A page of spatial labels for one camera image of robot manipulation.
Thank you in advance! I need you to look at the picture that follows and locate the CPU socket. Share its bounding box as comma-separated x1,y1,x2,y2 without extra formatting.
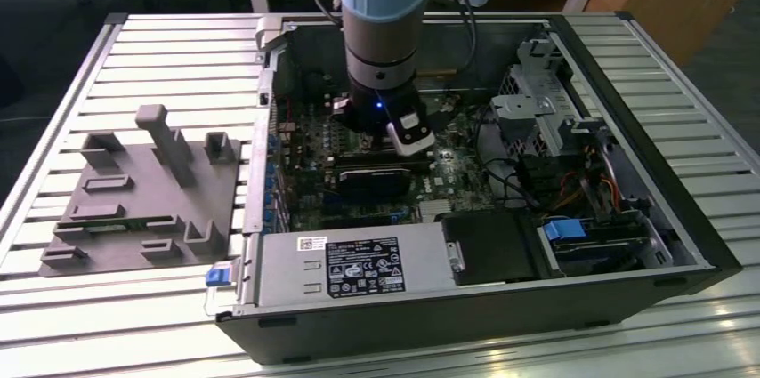
352,127,392,156

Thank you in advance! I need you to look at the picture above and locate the black graphics card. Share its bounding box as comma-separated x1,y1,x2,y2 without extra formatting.
335,164,414,201

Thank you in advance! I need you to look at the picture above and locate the green motherboard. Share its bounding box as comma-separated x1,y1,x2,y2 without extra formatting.
270,84,506,235

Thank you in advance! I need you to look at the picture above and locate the small silver heatsink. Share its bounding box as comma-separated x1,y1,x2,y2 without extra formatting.
418,199,453,219

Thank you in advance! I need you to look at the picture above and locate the silver drive cage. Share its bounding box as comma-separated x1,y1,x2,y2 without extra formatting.
489,38,613,159

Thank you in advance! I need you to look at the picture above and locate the black plastic shroud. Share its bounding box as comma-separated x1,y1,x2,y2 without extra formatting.
435,211,551,286

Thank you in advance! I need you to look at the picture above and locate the silver power supply unit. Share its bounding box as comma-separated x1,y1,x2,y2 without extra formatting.
233,230,462,312

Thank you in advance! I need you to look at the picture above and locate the blue disk carrier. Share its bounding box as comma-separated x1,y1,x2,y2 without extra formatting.
541,216,648,272

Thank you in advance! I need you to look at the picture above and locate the grey parts rack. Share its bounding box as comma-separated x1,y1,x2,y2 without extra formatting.
36,104,243,279

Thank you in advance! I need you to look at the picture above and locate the blue case latch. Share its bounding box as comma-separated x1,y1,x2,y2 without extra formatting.
204,261,233,288

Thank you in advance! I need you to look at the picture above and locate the black PC case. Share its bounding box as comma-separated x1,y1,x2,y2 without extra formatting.
204,11,744,366

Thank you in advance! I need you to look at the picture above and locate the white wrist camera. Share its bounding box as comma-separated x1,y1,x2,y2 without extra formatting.
383,113,439,157

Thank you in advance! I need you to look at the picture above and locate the coloured wire bundle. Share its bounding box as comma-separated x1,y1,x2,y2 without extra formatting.
549,171,627,214

